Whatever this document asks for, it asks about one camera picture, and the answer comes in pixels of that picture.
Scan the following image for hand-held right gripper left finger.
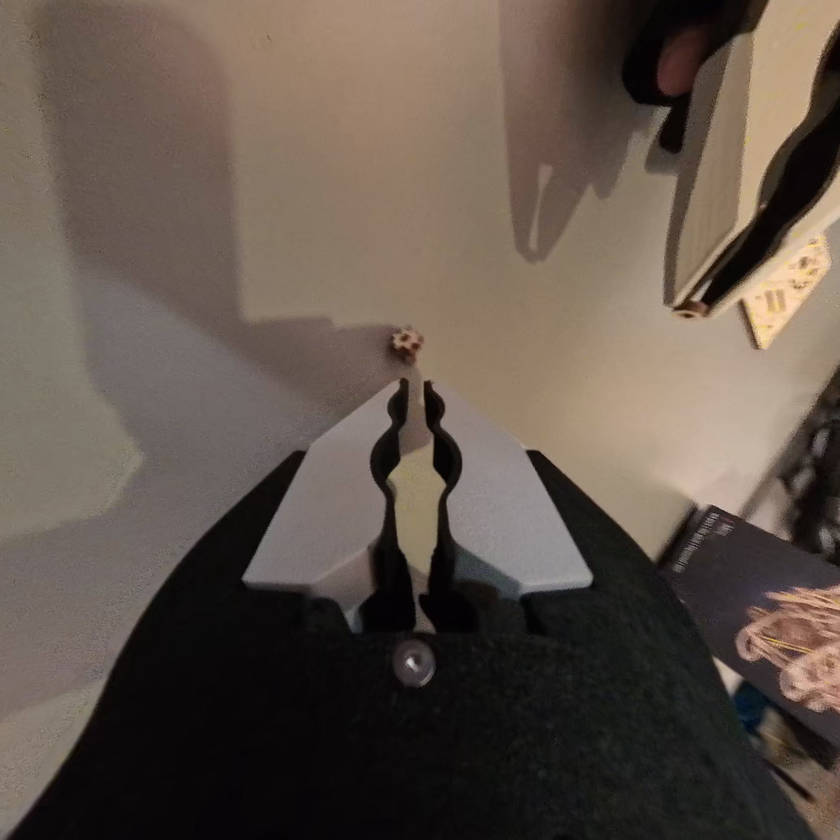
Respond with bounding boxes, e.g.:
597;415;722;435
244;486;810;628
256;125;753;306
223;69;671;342
241;379;417;634

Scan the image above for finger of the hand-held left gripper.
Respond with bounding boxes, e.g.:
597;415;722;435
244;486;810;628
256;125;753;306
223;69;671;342
663;7;825;309
705;59;840;317

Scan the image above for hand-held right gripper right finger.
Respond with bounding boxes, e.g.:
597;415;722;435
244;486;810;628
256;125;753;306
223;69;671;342
423;381;595;634

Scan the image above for wooden laser-cut parts sheet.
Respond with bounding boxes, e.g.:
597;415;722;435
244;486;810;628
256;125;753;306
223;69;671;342
740;235;833;350

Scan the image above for black model kit box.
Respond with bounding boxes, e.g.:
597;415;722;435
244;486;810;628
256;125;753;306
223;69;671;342
656;504;840;752

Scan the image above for person's left hand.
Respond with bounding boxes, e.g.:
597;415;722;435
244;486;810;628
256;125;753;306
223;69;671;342
656;29;715;97

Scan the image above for black equipment with cables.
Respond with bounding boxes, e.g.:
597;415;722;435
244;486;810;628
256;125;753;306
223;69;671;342
777;387;840;565

